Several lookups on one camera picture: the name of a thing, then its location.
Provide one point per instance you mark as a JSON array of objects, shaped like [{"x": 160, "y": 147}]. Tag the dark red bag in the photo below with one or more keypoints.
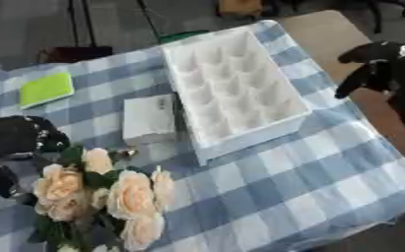
[{"x": 73, "y": 53}]

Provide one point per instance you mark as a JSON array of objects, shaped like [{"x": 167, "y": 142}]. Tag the tan cardboard box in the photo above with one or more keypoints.
[{"x": 241, "y": 7}]

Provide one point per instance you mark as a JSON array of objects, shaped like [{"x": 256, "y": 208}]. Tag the small white box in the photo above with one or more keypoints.
[{"x": 148, "y": 119}]

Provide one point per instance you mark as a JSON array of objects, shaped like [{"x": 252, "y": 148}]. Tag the green sponge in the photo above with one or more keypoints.
[{"x": 46, "y": 89}]

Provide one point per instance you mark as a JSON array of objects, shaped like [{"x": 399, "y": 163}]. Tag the white moulded tray box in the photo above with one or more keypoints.
[{"x": 234, "y": 87}]

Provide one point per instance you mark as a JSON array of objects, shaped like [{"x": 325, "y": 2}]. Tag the green flat object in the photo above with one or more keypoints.
[{"x": 179, "y": 35}]

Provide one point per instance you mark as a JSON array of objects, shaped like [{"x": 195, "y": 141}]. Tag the cream artificial rose bouquet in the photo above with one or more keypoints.
[{"x": 105, "y": 197}]

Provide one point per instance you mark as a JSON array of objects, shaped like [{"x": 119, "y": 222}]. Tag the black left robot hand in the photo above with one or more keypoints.
[{"x": 10, "y": 136}]

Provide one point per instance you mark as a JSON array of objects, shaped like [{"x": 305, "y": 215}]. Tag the black tripod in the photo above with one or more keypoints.
[{"x": 87, "y": 23}]

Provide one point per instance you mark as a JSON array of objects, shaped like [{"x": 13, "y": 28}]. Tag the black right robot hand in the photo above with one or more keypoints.
[{"x": 392, "y": 70}]

